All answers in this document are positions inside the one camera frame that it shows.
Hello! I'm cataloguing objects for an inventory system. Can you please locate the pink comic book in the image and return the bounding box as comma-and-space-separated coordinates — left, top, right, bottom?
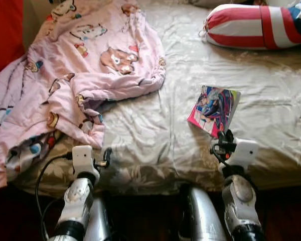
187, 85, 241, 139

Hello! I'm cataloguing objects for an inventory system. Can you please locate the silver left robot leg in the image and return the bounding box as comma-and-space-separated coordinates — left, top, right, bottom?
83, 196, 116, 241

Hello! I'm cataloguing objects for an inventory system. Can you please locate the silver robot leg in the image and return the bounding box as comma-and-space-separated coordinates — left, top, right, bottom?
83, 196, 116, 241
183, 183, 226, 241

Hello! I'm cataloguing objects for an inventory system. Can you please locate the silver right robot leg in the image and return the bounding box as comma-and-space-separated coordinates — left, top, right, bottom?
183, 183, 226, 241

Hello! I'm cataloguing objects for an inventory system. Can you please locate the beige floral bed sheet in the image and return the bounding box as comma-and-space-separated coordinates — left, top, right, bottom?
13, 0, 301, 196

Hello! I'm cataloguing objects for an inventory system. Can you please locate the red white blue bolster pillow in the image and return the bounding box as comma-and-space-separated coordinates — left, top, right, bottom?
200, 0, 301, 51

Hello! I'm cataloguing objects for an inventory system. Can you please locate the red sofa cover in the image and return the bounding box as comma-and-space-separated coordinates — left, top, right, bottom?
0, 0, 25, 81

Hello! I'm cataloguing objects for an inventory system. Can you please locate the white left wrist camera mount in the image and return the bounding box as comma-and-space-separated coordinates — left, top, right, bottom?
72, 146, 98, 179

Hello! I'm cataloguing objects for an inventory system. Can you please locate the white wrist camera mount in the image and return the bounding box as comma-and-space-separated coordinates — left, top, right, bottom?
72, 146, 98, 179
231, 140, 259, 169

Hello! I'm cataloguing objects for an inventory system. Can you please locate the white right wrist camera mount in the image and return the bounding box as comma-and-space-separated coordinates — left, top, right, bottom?
231, 140, 259, 169

